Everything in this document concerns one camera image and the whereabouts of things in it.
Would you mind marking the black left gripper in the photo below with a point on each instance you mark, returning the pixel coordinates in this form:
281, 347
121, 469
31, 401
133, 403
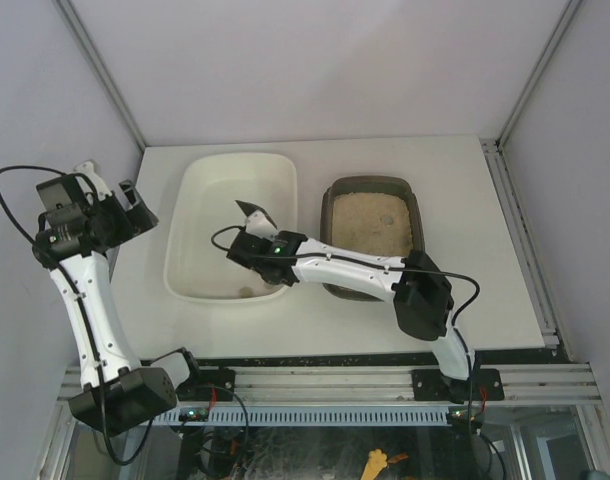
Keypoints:
123, 213

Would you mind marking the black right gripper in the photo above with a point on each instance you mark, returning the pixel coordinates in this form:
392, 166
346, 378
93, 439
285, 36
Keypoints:
260, 230

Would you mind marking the black litter scoop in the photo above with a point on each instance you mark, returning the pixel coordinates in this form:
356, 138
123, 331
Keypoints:
250, 209

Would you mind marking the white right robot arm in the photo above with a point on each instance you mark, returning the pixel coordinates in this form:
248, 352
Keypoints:
427, 301

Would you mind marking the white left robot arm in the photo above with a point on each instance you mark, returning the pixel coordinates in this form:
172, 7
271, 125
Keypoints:
82, 220

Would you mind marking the beige cat litter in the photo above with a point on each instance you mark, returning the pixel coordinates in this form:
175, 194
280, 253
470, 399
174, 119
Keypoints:
357, 225

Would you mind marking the white plastic bin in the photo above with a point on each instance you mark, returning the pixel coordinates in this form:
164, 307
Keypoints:
195, 270

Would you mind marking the yellow toy figure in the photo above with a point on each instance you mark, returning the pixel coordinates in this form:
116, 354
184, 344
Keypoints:
376, 462

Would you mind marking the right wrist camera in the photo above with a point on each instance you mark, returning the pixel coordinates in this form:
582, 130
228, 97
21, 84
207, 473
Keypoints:
246, 249

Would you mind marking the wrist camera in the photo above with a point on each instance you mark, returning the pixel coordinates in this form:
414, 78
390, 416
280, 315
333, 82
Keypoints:
246, 249
64, 200

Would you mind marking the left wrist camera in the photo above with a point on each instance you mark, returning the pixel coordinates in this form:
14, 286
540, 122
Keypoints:
64, 200

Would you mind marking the aluminium frame rail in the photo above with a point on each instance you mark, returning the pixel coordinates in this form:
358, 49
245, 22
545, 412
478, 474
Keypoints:
522, 385

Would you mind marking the grey slotted cable duct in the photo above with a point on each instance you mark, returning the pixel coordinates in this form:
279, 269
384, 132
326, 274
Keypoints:
307, 416

